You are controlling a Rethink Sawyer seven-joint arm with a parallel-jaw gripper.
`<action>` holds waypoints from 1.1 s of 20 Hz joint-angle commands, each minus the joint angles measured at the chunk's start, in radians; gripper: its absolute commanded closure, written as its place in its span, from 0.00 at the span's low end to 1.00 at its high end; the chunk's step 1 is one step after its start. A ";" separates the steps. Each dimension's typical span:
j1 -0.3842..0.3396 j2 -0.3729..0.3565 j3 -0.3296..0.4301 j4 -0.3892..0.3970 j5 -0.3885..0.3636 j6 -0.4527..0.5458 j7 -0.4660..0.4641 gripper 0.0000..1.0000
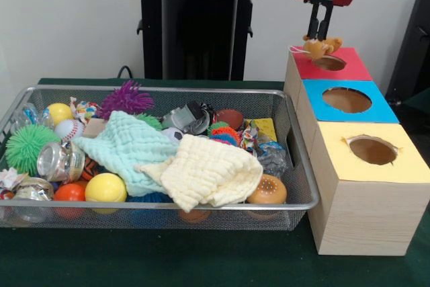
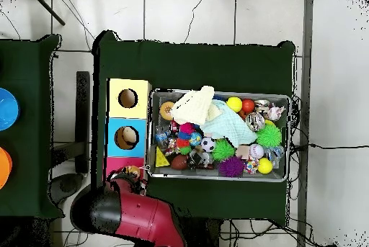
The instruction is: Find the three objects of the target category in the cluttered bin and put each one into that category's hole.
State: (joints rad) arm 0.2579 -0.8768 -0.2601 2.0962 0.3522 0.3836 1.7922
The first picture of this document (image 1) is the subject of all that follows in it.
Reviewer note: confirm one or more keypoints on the brown plush bear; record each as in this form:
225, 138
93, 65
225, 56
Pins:
315, 50

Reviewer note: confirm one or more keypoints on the cream cloth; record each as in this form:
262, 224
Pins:
208, 172

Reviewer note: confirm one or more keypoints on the wooden box with three holes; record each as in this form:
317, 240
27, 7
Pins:
363, 219

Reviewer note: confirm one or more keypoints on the silver mesh bin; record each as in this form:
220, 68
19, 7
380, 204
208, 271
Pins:
235, 219

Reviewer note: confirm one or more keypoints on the black upright panel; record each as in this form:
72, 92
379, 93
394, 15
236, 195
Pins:
413, 48

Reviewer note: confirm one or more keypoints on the yellow toy cheese wedge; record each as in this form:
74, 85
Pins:
267, 129

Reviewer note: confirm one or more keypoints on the dark green table cloth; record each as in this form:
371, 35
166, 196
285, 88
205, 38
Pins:
201, 260
418, 109

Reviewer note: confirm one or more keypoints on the toy burger bun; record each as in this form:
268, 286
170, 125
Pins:
268, 189

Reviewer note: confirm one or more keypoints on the purple spiky ball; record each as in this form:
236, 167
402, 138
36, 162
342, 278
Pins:
127, 99

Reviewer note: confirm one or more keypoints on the mint green cloth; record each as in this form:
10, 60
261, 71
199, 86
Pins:
121, 146

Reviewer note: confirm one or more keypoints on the large yellow ball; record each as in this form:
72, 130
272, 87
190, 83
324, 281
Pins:
105, 187

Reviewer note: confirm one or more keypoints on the white baseball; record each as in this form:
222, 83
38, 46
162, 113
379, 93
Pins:
69, 129

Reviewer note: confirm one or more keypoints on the clear plastic jar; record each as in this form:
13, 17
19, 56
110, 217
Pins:
58, 162

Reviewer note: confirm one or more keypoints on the orange ball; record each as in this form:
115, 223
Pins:
69, 193

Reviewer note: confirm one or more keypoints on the large green spiky ball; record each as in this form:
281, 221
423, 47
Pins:
28, 149

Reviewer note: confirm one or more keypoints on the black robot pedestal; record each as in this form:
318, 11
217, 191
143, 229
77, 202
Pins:
198, 48

